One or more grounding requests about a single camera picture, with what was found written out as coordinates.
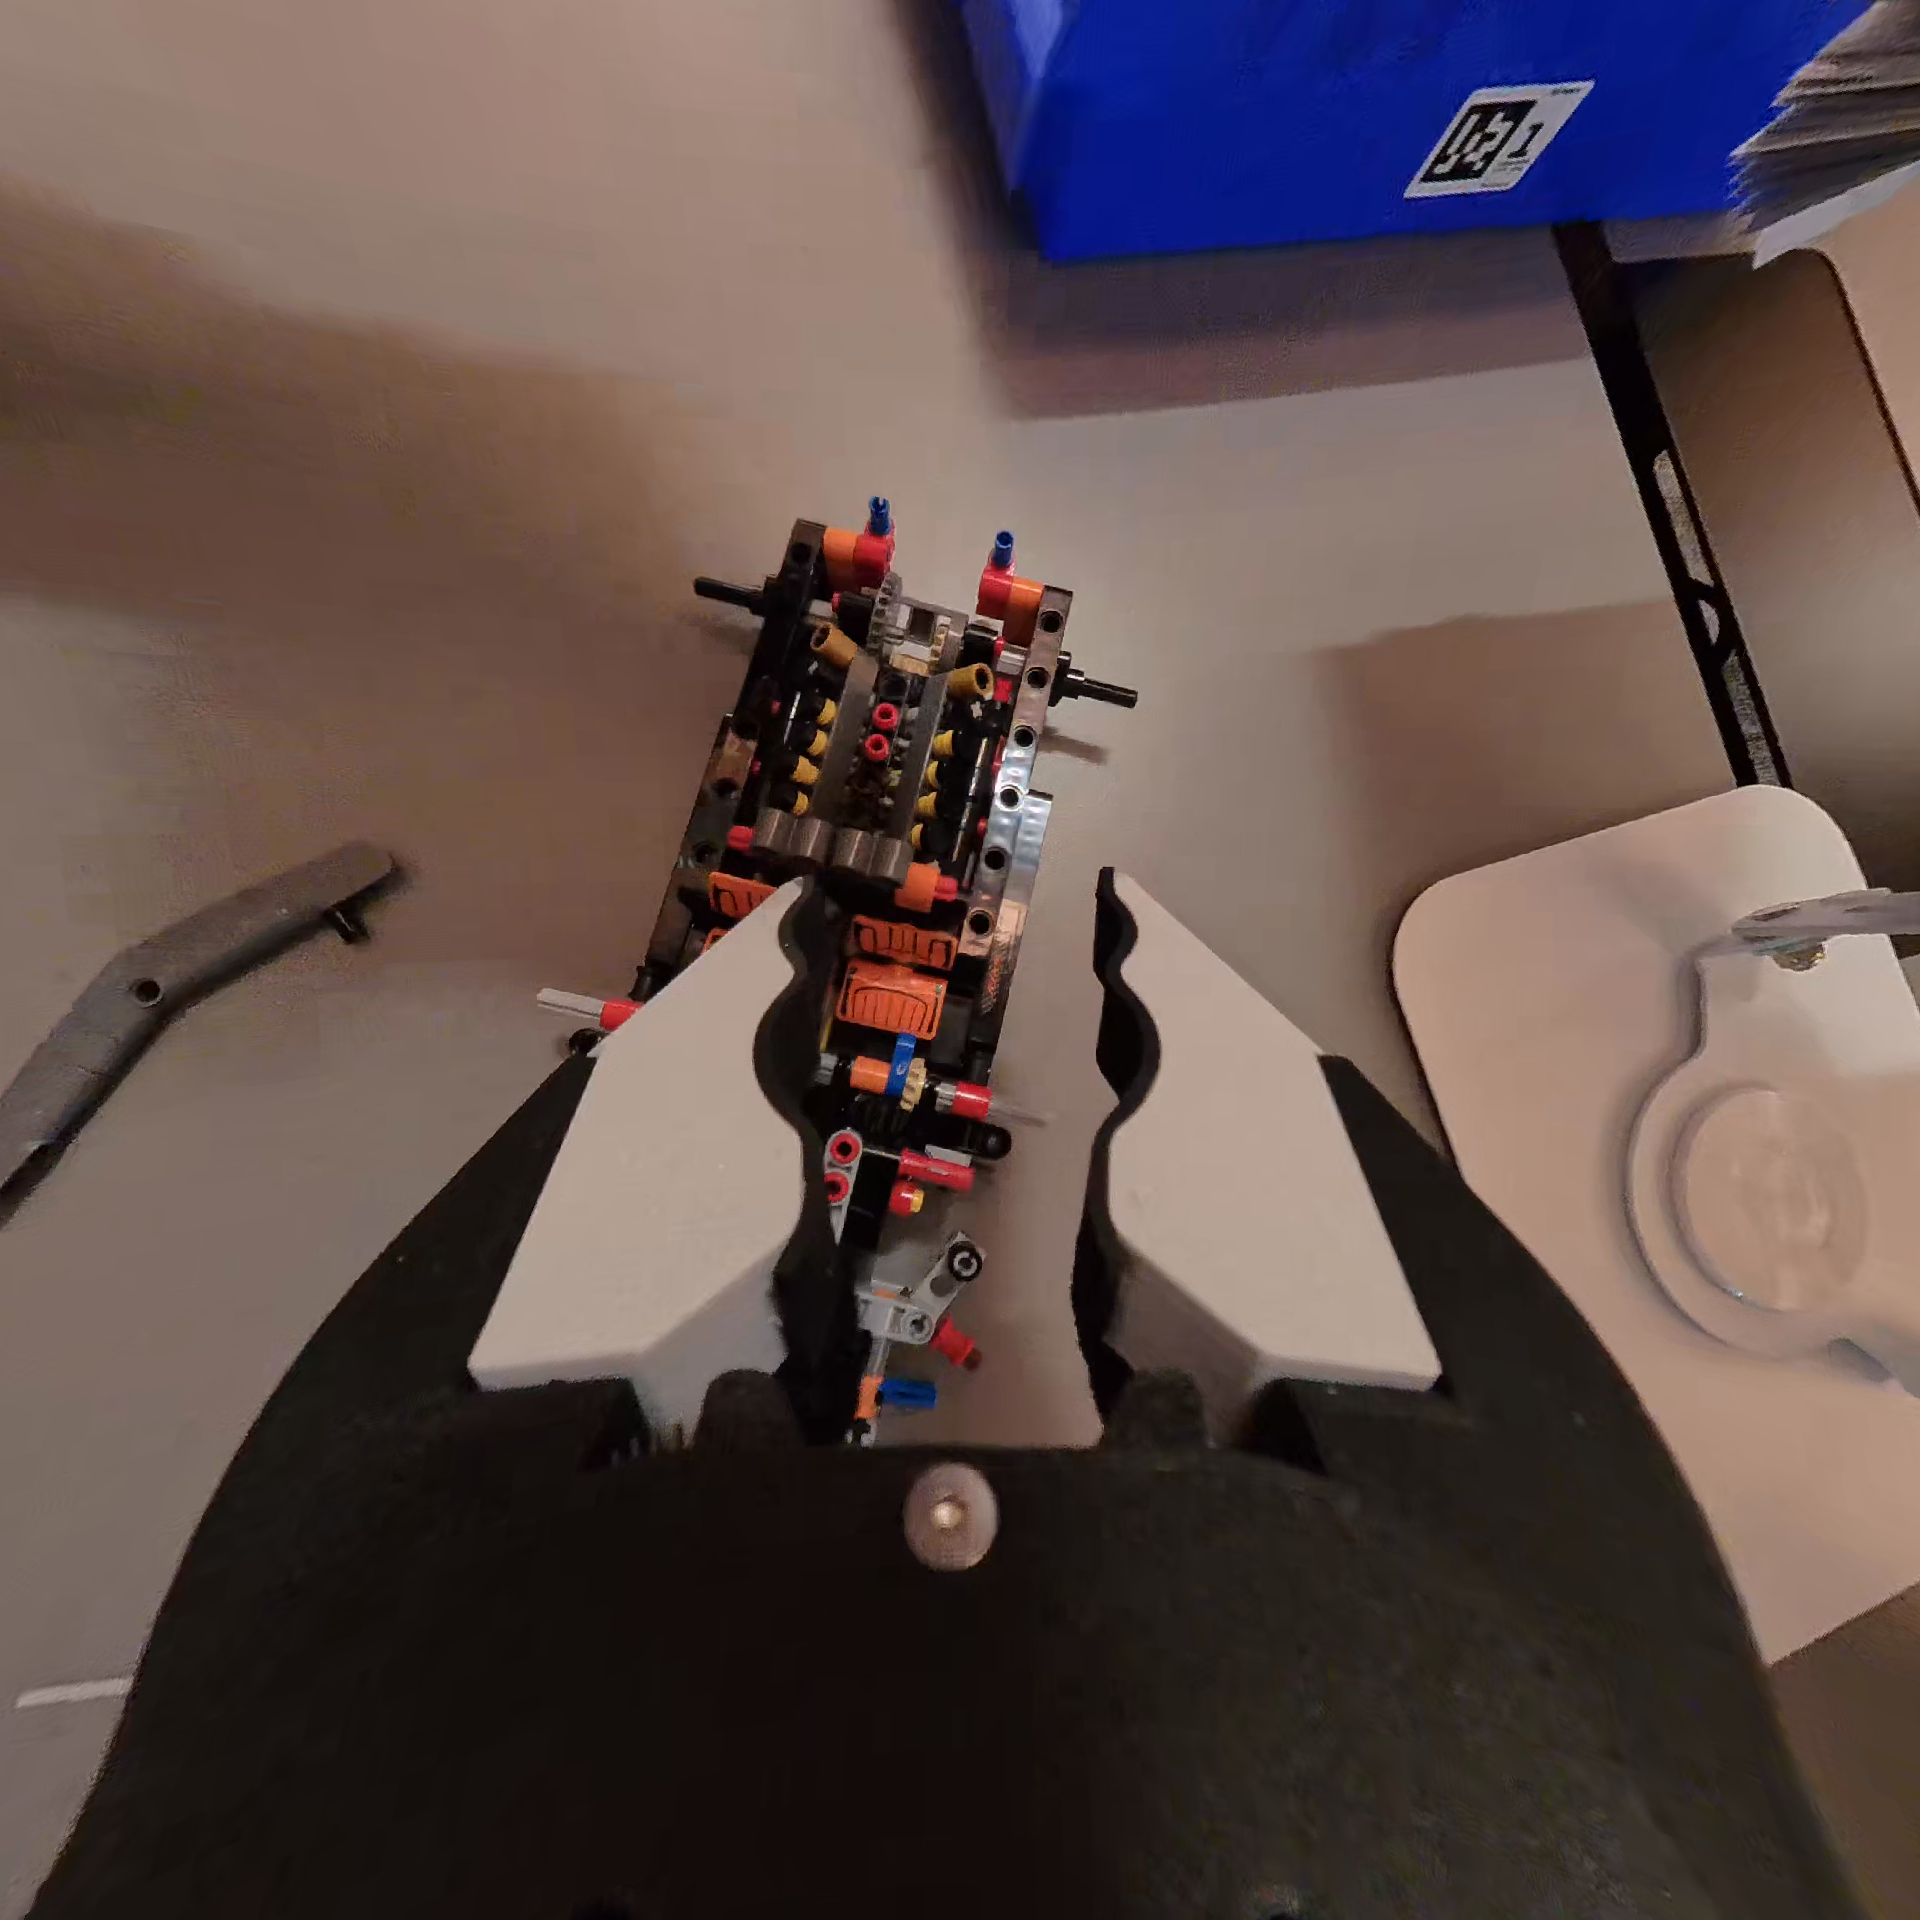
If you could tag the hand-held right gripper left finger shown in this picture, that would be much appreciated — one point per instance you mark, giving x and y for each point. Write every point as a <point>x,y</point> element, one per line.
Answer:
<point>645,1201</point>

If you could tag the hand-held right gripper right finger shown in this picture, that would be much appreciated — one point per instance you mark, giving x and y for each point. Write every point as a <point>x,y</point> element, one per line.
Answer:
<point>1275,1201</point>

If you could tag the lego car chassis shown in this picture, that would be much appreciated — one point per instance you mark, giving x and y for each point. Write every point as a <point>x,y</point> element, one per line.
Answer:
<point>885,779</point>

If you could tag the grey lego panel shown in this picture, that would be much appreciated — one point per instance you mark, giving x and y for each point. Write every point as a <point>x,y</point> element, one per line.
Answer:
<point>150,976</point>

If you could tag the white monitor stand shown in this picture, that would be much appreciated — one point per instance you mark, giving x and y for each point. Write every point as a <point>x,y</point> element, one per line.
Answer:
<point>1574,1050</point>

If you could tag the blue storage bin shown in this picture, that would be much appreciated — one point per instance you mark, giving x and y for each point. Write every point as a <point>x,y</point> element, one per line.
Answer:
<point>1275,120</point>

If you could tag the paper booklet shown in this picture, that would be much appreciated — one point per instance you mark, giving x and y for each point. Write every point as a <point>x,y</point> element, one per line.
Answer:
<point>1830,137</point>

